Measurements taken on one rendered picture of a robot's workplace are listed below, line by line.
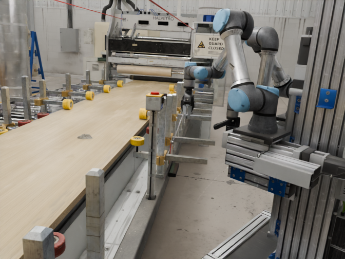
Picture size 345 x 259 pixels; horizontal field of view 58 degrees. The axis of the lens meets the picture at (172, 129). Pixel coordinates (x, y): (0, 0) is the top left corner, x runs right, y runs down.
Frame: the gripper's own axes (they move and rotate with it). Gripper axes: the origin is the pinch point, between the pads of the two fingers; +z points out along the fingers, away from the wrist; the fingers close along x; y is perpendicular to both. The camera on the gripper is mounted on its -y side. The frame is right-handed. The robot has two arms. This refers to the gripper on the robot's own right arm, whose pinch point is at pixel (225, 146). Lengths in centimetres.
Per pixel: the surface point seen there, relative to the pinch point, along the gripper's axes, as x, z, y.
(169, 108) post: -6.0, -23.4, -37.0
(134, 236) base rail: -89, 12, -37
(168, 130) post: -6.0, -8.8, -37.2
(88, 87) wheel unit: 124, -12, -144
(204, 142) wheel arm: -1.7, -2.1, -14.1
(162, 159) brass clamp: -33.6, 0.0, -35.7
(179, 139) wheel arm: -1.8, -2.3, -30.1
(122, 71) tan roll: 251, -19, -143
